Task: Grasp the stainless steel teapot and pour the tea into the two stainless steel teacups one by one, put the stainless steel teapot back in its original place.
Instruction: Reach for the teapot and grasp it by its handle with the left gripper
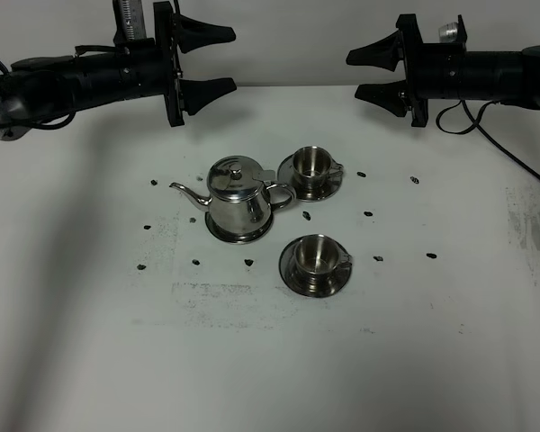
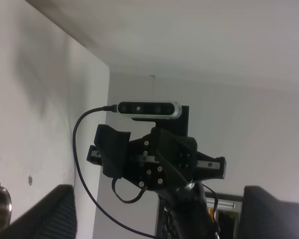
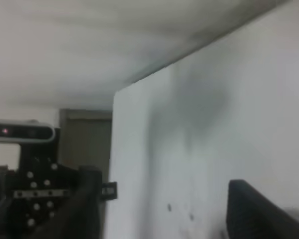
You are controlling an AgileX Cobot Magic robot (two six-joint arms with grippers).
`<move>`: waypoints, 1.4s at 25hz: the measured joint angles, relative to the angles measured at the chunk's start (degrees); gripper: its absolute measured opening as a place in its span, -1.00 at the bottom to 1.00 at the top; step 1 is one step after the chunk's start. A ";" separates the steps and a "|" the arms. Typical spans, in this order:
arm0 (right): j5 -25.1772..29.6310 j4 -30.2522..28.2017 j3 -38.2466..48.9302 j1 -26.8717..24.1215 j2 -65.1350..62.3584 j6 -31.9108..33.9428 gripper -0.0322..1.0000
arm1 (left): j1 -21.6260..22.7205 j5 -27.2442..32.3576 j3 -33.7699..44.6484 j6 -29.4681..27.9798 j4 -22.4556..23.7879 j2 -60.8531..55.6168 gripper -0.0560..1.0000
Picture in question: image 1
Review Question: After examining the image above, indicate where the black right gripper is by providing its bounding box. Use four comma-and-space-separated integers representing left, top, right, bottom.
346, 13, 428, 127

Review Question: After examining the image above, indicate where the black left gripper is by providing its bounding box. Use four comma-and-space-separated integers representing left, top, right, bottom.
153, 1, 237, 127

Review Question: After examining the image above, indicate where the stainless steel teapot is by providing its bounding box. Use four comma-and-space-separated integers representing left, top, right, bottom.
170, 156, 296, 234

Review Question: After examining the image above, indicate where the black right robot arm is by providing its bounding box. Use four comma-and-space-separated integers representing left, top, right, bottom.
346, 13, 540, 128

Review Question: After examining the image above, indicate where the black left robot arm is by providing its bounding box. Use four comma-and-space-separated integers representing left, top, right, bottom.
0, 1, 237, 141

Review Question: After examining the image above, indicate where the far stainless steel teacup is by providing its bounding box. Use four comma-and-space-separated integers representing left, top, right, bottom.
293, 146, 343, 189

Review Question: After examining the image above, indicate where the stainless steel teacup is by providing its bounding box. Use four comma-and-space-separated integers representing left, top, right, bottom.
293, 146, 343, 189
293, 234, 352, 277

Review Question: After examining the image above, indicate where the far stainless steel saucer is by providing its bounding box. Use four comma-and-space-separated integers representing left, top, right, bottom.
277, 155, 344, 202

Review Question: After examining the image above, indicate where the stainless steel saucer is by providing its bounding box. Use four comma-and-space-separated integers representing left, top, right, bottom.
278, 236, 353, 298
277, 155, 344, 202

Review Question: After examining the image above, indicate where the steel saucer under teapot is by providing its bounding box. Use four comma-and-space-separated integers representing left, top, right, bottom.
204, 212, 274, 244

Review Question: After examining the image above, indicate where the near stainless steel teacup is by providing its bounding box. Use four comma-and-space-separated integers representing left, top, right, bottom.
293, 234, 352, 277

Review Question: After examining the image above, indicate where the near stainless steel saucer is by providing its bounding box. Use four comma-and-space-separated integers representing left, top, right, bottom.
278, 236, 353, 298

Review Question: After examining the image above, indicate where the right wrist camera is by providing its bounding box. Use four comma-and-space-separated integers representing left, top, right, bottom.
438, 14, 467, 45

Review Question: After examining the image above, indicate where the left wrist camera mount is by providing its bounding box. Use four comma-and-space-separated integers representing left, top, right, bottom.
112, 0, 153, 46

